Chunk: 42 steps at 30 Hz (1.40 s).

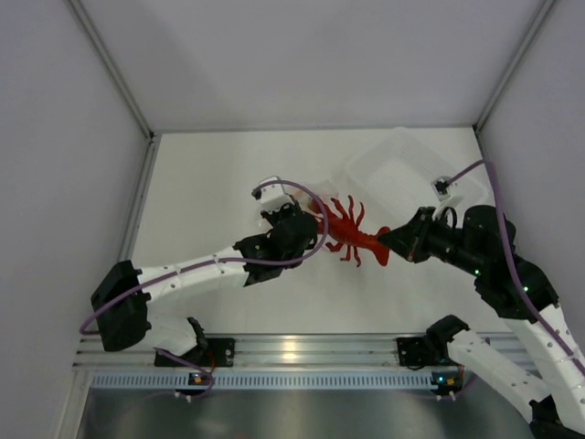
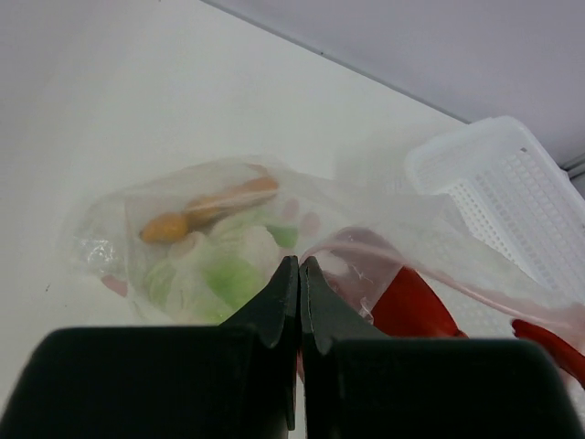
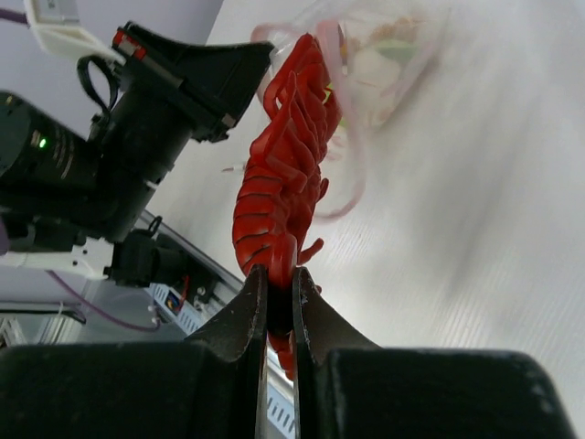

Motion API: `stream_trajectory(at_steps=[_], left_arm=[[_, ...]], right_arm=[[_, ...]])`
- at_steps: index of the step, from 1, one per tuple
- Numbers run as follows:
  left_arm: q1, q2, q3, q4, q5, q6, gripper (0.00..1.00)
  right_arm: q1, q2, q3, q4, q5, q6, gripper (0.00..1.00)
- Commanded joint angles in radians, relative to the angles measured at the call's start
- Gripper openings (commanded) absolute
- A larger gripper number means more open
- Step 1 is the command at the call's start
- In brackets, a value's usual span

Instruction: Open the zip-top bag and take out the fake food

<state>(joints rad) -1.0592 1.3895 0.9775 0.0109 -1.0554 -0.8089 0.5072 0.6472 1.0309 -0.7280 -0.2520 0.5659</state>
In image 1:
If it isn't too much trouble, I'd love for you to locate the white slotted cable duct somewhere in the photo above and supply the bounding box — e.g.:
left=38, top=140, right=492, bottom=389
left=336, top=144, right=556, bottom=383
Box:
left=91, top=370, right=461, bottom=391

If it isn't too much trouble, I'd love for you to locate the aluminium corner post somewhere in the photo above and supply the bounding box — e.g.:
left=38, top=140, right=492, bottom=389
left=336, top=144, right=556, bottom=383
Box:
left=68, top=0, right=156, bottom=138
left=473, top=0, right=559, bottom=135

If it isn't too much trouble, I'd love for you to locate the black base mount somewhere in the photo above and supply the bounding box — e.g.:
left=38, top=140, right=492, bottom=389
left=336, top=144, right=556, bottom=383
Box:
left=154, top=337, right=236, bottom=368
left=397, top=336, right=454, bottom=369

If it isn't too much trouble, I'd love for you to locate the aluminium mounting rail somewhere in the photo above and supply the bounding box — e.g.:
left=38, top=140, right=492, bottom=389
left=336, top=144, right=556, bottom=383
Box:
left=72, top=333, right=568, bottom=369

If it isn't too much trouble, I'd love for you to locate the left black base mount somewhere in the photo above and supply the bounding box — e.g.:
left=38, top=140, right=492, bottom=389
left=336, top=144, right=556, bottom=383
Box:
left=154, top=337, right=236, bottom=368

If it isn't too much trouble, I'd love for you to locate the red toy lobster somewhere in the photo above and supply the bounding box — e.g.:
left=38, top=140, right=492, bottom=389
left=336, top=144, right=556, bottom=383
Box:
left=309, top=195, right=391, bottom=267

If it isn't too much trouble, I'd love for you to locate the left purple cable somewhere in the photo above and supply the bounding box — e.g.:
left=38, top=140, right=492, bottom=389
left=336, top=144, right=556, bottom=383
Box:
left=80, top=180, right=333, bottom=337

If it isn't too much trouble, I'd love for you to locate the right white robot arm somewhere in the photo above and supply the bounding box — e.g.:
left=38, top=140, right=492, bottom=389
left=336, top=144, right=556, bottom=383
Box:
left=378, top=205, right=584, bottom=438

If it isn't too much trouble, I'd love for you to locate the right aluminium corner post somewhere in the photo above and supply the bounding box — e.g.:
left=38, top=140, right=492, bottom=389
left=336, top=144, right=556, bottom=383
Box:
left=473, top=0, right=559, bottom=135

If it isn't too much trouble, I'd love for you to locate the clear zip top bag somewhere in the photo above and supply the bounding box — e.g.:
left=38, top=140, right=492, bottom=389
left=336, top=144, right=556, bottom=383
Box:
left=255, top=177, right=337, bottom=237

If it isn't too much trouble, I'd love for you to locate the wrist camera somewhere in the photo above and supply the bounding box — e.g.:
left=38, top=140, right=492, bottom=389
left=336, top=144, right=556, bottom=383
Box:
left=431, top=177, right=463, bottom=218
left=251, top=176, right=293, bottom=213

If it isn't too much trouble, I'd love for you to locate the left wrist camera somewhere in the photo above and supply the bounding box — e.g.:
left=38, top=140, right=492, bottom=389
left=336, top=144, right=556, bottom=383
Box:
left=251, top=176, right=293, bottom=213

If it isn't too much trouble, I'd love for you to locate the white perforated plastic basket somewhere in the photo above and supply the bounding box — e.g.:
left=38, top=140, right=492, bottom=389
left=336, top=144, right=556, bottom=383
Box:
left=344, top=128, right=479, bottom=227

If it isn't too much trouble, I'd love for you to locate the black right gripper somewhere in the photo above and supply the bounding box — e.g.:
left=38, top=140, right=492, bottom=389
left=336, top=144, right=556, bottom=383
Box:
left=380, top=205, right=488, bottom=277

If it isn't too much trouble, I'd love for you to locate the left aluminium corner post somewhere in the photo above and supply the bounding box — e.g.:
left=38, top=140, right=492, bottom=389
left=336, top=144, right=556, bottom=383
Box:
left=68, top=0, right=156, bottom=138

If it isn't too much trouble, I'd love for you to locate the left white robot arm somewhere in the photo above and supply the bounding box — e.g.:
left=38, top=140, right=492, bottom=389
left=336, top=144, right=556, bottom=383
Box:
left=90, top=203, right=319, bottom=367

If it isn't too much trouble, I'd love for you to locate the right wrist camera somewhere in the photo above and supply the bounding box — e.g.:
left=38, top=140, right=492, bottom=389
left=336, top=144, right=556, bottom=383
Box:
left=431, top=177, right=463, bottom=218

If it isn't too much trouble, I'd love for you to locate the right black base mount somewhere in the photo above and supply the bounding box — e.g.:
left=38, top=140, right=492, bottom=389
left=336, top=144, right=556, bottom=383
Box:
left=397, top=336, right=454, bottom=369

